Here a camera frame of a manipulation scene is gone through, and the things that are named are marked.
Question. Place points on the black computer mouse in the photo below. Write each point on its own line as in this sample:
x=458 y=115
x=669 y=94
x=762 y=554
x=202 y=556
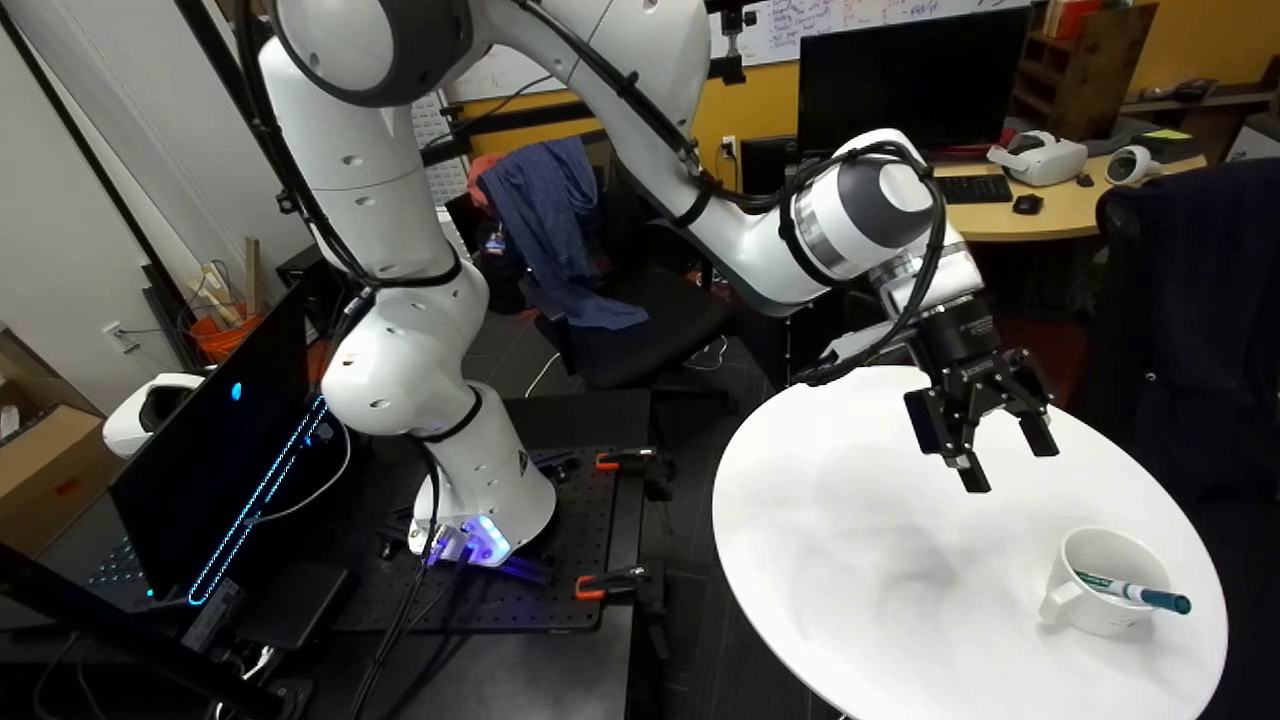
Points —
x=1027 y=206

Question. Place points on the round yellow desk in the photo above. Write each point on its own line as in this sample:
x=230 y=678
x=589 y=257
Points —
x=1041 y=227

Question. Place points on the black camera on pole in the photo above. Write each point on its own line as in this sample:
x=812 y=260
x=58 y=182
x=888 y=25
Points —
x=731 y=33

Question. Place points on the white marker with teal cap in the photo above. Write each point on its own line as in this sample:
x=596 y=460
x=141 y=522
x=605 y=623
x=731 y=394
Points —
x=1136 y=594

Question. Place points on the orange black clamp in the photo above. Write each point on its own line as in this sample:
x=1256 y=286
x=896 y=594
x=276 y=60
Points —
x=627 y=465
x=605 y=586

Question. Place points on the blue jacket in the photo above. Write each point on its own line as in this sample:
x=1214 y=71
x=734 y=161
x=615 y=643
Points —
x=553 y=214

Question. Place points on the white VR controller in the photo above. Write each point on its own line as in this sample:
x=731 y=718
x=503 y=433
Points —
x=1131 y=166

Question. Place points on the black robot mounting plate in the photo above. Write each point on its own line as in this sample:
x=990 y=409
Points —
x=586 y=532

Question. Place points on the black keyboard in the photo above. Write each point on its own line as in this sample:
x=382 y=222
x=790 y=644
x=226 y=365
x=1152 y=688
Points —
x=981 y=191

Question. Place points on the black laptop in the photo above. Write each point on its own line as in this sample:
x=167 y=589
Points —
x=202 y=465

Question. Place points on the cardboard box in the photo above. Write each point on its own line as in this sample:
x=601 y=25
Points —
x=44 y=465

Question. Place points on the white printed mug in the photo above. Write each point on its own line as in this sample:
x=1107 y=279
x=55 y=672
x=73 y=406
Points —
x=1093 y=611

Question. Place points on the whiteboard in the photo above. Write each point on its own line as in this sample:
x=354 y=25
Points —
x=824 y=25

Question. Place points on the black office chair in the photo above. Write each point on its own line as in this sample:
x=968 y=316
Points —
x=641 y=335

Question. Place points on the black frame bar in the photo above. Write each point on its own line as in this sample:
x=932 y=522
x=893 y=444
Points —
x=521 y=118

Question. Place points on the dark fabric chair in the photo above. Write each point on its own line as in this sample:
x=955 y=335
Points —
x=1185 y=335

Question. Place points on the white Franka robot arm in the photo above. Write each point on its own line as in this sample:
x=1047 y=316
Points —
x=385 y=185

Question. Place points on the black computer monitor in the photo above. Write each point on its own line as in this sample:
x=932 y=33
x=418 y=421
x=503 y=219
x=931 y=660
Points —
x=915 y=74

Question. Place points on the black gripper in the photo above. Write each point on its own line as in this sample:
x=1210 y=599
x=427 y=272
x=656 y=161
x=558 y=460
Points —
x=967 y=354

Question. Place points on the wooden shelf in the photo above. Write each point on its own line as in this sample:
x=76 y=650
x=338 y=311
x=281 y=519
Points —
x=1085 y=64

